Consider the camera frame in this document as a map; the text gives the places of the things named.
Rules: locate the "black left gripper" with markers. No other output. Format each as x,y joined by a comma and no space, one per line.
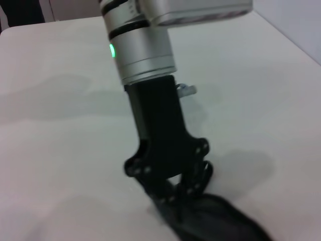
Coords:
160,130

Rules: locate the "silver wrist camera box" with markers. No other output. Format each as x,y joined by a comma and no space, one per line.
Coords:
195,10

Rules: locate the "dark blue rag with loop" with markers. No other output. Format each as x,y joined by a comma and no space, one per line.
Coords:
220,218

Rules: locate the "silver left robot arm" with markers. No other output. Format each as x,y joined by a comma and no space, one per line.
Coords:
143,52

